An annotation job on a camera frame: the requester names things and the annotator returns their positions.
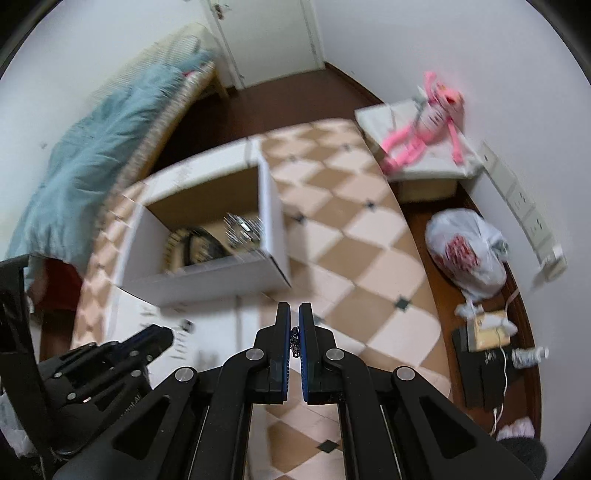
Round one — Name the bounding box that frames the checkered tablecloth with text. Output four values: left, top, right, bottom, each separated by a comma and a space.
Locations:
58, 119, 454, 479

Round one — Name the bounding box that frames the white plastic shopping bag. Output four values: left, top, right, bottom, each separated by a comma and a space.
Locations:
425, 208, 509, 301

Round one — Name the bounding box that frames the pink panther plush toy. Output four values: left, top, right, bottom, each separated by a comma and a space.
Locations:
381, 71, 464, 174

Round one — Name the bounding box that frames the wooden bead bracelet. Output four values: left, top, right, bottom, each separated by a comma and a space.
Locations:
162, 229, 195, 273

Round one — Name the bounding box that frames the white wall socket strip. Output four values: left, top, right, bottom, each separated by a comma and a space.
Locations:
478, 142, 567, 282

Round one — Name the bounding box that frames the white cardboard jewelry box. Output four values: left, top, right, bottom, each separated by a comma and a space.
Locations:
116, 159, 290, 307

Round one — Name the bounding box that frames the thick silver chain bracelet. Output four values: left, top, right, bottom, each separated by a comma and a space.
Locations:
222, 211, 266, 252

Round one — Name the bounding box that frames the black box on floor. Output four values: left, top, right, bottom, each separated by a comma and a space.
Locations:
452, 326, 518, 412

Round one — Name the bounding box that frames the bed with patterned mattress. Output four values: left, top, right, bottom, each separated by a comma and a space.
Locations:
88, 23, 225, 194

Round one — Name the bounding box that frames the teal blue duvet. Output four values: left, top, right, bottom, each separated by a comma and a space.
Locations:
4, 50, 213, 292

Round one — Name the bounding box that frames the black smart watch band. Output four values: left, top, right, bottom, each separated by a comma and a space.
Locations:
177, 227, 230, 267

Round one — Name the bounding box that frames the small white bottle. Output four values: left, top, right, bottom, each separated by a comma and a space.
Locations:
511, 347, 549, 370

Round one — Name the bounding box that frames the white room door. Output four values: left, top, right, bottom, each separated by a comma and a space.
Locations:
204, 0, 324, 89

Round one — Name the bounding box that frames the white cloth covered box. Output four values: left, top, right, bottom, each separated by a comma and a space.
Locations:
356, 100, 484, 203

